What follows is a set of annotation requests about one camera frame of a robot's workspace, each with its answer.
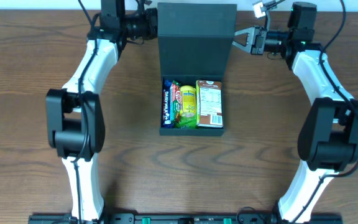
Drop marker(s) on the blue Oreo cookie pack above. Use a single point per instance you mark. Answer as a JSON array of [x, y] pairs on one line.
[[167, 85]]

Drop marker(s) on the purple Dairy Milk bar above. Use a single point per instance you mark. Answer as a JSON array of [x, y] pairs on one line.
[[166, 118]]

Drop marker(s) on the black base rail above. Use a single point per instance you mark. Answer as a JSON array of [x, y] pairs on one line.
[[129, 218]]

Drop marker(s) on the dark green folding box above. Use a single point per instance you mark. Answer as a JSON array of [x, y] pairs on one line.
[[194, 40]]

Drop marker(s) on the brown white carton box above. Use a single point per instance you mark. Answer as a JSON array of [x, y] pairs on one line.
[[209, 104]]

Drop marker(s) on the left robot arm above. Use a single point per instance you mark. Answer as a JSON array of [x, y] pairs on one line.
[[75, 123]]

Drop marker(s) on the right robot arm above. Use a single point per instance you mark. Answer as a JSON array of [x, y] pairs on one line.
[[328, 140]]

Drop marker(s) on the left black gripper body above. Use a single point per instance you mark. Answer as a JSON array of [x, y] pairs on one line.
[[151, 23]]

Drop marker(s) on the green snack bag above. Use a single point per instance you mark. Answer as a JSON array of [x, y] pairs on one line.
[[186, 123]]

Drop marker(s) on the red KitKat bar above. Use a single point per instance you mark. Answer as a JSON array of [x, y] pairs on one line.
[[175, 101]]

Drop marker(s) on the yellow plastic jar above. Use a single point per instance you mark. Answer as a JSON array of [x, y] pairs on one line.
[[188, 101]]

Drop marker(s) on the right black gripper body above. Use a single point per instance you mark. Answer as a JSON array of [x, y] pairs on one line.
[[258, 40]]

